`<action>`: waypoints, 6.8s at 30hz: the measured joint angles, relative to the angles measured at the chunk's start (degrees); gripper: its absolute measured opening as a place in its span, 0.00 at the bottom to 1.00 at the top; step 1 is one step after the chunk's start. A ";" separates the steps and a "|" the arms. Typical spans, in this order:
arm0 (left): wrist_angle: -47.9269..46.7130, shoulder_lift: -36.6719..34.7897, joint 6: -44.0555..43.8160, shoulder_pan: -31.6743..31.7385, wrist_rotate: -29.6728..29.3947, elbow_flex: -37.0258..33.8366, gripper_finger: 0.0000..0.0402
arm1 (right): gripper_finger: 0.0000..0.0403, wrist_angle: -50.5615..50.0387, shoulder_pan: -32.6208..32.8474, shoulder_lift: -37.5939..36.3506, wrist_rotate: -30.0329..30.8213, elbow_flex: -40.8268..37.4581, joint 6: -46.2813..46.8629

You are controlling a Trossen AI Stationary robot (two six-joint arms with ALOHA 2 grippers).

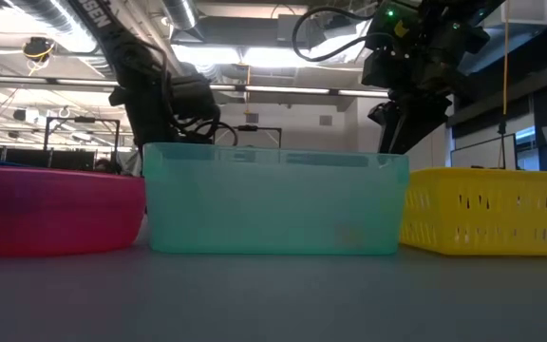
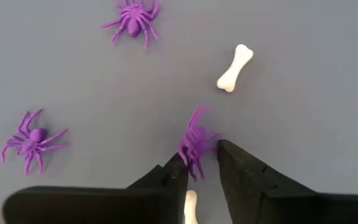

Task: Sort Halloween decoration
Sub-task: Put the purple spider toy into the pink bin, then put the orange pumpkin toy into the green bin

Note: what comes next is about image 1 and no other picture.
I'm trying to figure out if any long ceiling light strip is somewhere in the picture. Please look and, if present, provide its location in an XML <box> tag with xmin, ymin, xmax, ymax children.
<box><xmin>209</xmin><ymin>84</ymin><xmax>391</xmax><ymax>99</ymax></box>
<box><xmin>0</xmin><ymin>75</ymin><xmax>121</xmax><ymax>87</ymax></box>

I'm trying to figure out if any grey ceiling air unit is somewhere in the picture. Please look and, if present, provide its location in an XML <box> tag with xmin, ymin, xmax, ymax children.
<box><xmin>276</xmin><ymin>13</ymin><xmax>322</xmax><ymax>47</ymax></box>

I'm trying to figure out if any teal translucent plastic bin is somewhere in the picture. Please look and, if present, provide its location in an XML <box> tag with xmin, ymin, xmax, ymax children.
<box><xmin>142</xmin><ymin>142</ymin><xmax>410</xmax><ymax>257</ymax></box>

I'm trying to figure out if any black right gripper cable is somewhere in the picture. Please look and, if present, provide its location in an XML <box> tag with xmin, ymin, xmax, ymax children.
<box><xmin>292</xmin><ymin>7</ymin><xmax>398</xmax><ymax>63</ymax></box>

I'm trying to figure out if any large silver ventilation duct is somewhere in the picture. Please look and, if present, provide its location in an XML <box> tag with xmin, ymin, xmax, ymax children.
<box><xmin>0</xmin><ymin>0</ymin><xmax>118</xmax><ymax>77</ymax></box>

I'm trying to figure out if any white ceiling box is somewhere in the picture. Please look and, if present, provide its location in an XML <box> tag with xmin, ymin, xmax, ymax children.
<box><xmin>500</xmin><ymin>0</ymin><xmax>547</xmax><ymax>26</ymax></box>

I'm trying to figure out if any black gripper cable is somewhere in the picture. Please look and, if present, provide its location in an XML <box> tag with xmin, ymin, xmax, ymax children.
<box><xmin>142</xmin><ymin>40</ymin><xmax>240</xmax><ymax>146</ymax></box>
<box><xmin>292</xmin><ymin>7</ymin><xmax>398</xmax><ymax>63</ymax></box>

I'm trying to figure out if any black metal rack frame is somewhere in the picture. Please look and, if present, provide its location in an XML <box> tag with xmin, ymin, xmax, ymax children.
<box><xmin>43</xmin><ymin>116</ymin><xmax>122</xmax><ymax>165</ymax></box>

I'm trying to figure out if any small silver ventilation duct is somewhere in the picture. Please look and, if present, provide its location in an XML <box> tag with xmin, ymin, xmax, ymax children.
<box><xmin>161</xmin><ymin>0</ymin><xmax>198</xmax><ymax>29</ymax></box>

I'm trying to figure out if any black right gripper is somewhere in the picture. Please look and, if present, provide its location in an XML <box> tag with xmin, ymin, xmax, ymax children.
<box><xmin>361</xmin><ymin>0</ymin><xmax>493</xmax><ymax>154</ymax></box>

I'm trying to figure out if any yellow hanging cord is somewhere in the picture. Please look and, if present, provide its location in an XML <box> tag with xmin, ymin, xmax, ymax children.
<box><xmin>501</xmin><ymin>0</ymin><xmax>511</xmax><ymax>118</ymax></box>

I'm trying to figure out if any small black metal frame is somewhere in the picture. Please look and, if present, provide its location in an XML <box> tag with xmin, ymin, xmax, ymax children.
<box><xmin>237</xmin><ymin>123</ymin><xmax>283</xmax><ymax>148</ymax></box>

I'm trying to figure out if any yellow slotted plastic basket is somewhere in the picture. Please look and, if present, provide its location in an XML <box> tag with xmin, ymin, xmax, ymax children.
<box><xmin>399</xmin><ymin>166</ymin><xmax>547</xmax><ymax>257</ymax></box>

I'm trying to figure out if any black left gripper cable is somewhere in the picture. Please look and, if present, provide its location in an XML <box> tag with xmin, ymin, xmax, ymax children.
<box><xmin>142</xmin><ymin>40</ymin><xmax>240</xmax><ymax>146</ymax></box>

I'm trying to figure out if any pink translucent plastic bowl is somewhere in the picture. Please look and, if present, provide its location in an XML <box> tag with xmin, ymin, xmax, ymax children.
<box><xmin>0</xmin><ymin>164</ymin><xmax>147</xmax><ymax>257</ymax></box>

